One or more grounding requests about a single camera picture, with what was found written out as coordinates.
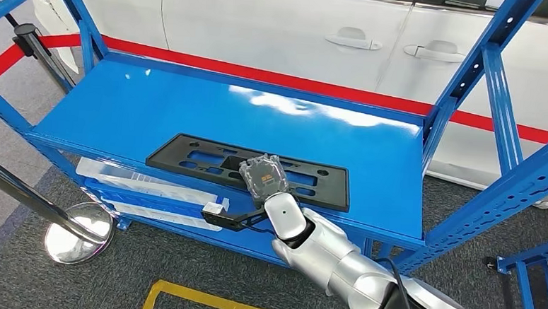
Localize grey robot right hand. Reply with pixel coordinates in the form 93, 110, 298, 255
237, 152, 291, 211

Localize black plastic plate frame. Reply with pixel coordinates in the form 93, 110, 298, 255
144, 132, 353, 213

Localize blue metal shelf rack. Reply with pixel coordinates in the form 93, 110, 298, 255
0, 0, 548, 284

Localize blue wheeled shelf rack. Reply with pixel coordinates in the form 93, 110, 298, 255
481, 232, 548, 309

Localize red barrier belt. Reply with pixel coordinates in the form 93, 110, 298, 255
0, 28, 548, 146

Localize blue plastic bin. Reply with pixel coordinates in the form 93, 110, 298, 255
83, 177, 228, 220

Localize white car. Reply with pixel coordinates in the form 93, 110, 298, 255
22, 0, 548, 204

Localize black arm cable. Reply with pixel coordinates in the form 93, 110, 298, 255
371, 257, 421, 309

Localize chrome stanchion post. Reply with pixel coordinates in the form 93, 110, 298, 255
0, 147, 121, 267
10, 21, 80, 95

